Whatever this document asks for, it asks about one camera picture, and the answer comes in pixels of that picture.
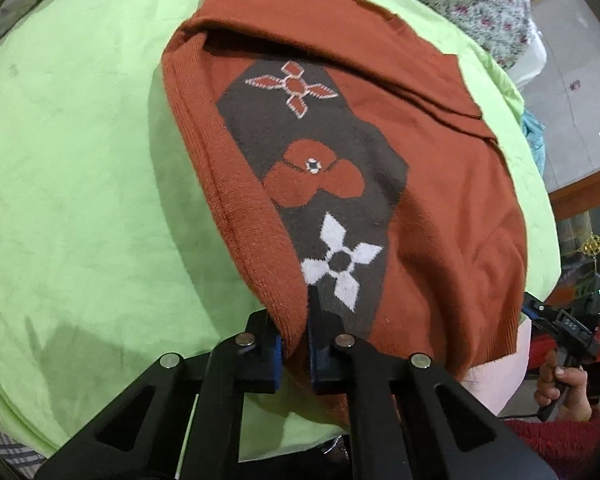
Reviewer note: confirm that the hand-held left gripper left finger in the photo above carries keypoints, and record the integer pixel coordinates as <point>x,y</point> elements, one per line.
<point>274,360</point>

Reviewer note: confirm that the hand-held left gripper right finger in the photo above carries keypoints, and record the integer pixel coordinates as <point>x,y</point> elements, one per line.
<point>317,362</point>

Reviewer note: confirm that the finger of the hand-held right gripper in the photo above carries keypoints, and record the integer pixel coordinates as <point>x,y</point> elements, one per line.
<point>535,310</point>

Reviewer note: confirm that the orange knitted sweater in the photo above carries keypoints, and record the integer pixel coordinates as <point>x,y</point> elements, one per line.
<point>445,220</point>

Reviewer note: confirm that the person's red-sleeved right forearm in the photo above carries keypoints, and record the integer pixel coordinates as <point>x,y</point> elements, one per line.
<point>555,445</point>

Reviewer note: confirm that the person's right hand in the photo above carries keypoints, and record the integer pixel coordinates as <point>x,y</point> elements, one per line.
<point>575,400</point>

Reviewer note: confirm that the gold ornament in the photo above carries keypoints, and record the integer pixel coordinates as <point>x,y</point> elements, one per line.
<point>594,246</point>

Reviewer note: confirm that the pale pink cloth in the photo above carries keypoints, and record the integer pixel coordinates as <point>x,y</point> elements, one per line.
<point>495,380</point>

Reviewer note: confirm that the wooden glass cabinet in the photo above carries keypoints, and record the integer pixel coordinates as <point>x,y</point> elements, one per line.
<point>585,195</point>

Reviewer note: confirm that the teal cloth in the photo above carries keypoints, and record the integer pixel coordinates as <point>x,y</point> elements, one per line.
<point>534,140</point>

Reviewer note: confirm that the light green bed sheet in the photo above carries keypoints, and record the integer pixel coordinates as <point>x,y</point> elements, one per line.
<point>80,210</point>

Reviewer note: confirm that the white mattress edge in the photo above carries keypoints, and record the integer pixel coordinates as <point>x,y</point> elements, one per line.
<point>530,55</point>

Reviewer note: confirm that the checked cloth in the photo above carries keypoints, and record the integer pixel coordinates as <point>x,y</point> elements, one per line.
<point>10,450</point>

